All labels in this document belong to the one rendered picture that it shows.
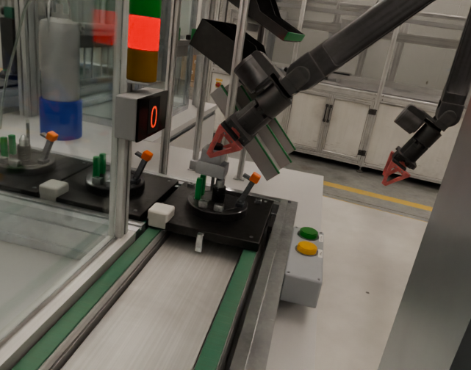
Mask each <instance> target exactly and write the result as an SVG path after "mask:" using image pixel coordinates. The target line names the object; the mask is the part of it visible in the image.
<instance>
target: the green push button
mask: <svg viewBox="0 0 471 370"><path fill-rule="evenodd" d="M299 234H300V235H301V236H302V237H304V238H306V239H316V238H317V235H318V232H317V231H316V230H315V229H314V228H310V227H303V228H301V229H300V233H299Z"/></svg>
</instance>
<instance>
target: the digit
mask: <svg viewBox="0 0 471 370"><path fill-rule="evenodd" d="M159 106H160V96H159V97H156V98H152V99H150V100H149V109H148V132H147V135H148V134H150V133H152V132H154V131H156V130H158V126H159Z"/></svg>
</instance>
